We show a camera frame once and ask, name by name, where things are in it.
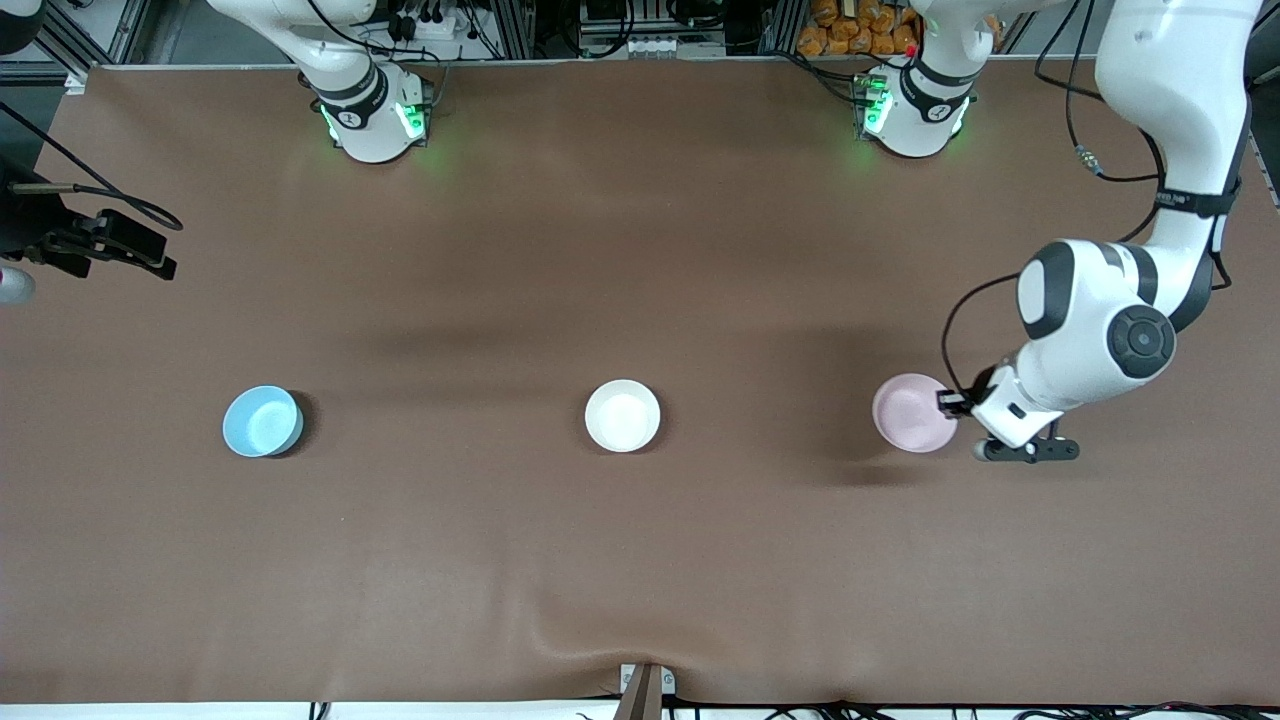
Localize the brown table mat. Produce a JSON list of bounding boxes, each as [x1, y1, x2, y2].
[[0, 58, 1280, 707]]

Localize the white bowl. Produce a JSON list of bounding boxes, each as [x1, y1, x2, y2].
[[584, 379, 662, 454]]

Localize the blue bowl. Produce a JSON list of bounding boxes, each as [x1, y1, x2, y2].
[[222, 385, 304, 459]]

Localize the aluminium frame post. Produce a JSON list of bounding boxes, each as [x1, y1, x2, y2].
[[496, 0, 537, 60], [760, 0, 809, 57], [28, 0, 153, 67]]

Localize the white power strip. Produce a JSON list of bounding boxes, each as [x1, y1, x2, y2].
[[385, 12, 463, 43]]

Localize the white connector strip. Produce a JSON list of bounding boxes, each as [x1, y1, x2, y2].
[[618, 36, 727, 60]]

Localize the orange snack bags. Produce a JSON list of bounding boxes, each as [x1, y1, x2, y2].
[[797, 0, 923, 57]]

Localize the grey metal table clamp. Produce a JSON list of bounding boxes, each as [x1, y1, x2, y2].
[[614, 662, 677, 720]]

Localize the pink bowl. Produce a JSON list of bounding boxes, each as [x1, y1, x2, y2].
[[872, 373, 961, 454]]

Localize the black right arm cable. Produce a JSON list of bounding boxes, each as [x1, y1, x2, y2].
[[0, 104, 184, 232]]

